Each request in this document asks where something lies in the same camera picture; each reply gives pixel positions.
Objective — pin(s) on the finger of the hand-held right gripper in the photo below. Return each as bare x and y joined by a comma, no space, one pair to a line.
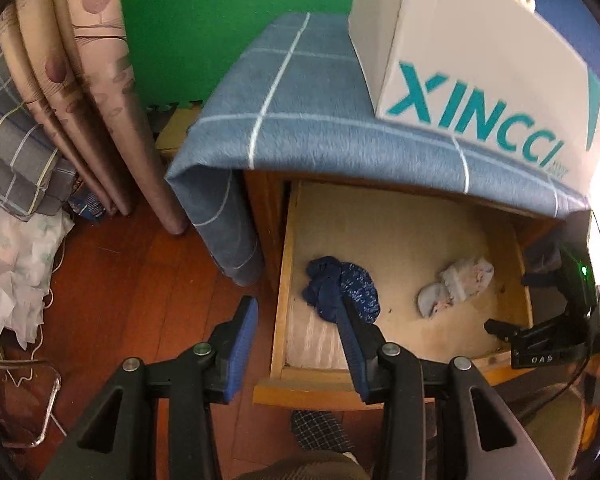
502,329
540,280

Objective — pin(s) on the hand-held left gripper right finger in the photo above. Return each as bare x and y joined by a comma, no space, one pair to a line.
355,360

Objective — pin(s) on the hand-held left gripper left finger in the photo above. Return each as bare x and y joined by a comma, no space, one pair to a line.
242,345

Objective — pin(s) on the white patterned sock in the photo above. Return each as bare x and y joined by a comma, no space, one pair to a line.
460,280

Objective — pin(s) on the dark blue underwear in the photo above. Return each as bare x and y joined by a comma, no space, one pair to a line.
330,285

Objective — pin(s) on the white shoe box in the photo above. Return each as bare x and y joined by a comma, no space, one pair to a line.
480,60

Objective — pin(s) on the dark checked slipper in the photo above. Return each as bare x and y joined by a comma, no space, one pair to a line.
320,430

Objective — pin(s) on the blue plastic packet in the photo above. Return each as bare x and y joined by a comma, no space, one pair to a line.
87,207

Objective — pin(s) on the blue checked cloth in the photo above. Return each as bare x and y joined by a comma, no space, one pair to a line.
305,135

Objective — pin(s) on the cardboard box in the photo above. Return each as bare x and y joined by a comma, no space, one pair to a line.
175,132

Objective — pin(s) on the white floral cloth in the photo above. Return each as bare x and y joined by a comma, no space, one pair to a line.
15,260

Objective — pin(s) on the beige floral curtain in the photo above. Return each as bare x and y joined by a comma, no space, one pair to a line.
105,85

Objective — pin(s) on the grey plaid bedding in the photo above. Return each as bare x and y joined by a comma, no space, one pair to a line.
10,150

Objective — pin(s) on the green foam mat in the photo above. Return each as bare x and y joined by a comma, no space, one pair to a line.
205,20

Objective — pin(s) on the metal chair frame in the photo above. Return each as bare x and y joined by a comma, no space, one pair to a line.
57,387

